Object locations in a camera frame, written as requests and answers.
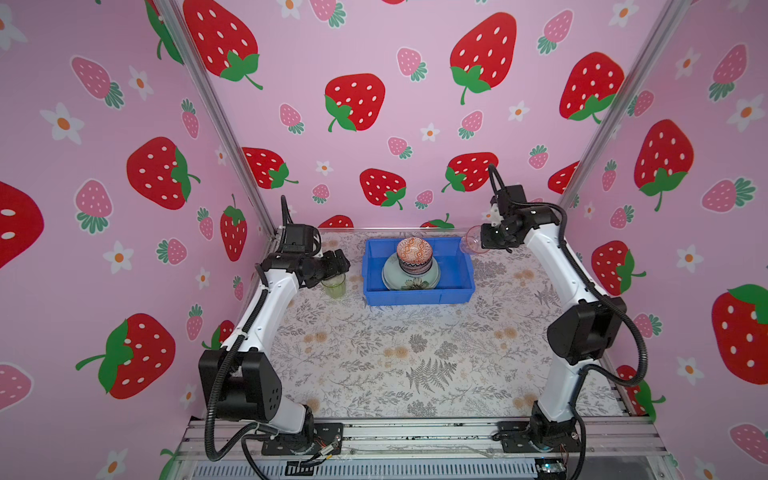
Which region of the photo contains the green glass cup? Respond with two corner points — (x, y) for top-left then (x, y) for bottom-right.
(321, 274), (346, 299)

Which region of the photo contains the green flower plate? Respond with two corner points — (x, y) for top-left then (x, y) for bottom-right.
(382, 263), (441, 291)

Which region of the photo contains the red pattern bowl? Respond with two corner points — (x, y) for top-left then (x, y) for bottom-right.
(396, 237), (433, 269)

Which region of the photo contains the pink glass cup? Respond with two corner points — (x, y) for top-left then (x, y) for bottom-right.
(460, 225), (487, 255)

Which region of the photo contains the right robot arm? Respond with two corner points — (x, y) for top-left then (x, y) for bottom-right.
(481, 185), (621, 451)

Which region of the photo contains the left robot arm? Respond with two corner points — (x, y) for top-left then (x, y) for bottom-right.
(198, 223), (350, 460)

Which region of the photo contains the blue plastic bin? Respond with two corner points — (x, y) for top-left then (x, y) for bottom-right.
(362, 237), (475, 306)

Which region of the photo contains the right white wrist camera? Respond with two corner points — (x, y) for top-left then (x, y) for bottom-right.
(484, 203), (502, 227)

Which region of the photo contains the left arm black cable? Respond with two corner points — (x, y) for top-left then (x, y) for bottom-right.
(203, 194), (295, 463)

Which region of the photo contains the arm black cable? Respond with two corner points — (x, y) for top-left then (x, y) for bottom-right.
(203, 194), (295, 463)
(487, 163), (650, 480)

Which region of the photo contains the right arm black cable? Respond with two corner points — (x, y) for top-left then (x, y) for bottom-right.
(487, 163), (650, 480)

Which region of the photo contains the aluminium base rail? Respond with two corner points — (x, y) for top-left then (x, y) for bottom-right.
(170, 417), (682, 479)

